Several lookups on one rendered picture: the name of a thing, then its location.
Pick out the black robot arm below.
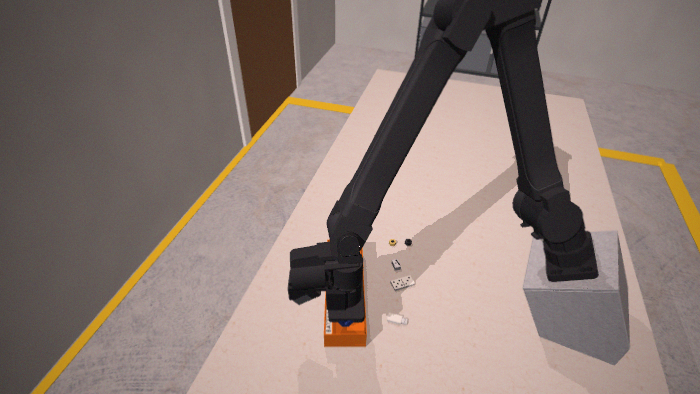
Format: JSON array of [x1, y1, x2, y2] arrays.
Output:
[[288, 0, 598, 310]]

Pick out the white domino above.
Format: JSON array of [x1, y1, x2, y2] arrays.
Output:
[[390, 275, 415, 291]]

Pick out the orange rack of bins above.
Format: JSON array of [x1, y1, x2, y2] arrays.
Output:
[[324, 272, 367, 347]]

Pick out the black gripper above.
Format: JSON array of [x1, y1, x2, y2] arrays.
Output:
[[328, 277, 364, 327]]

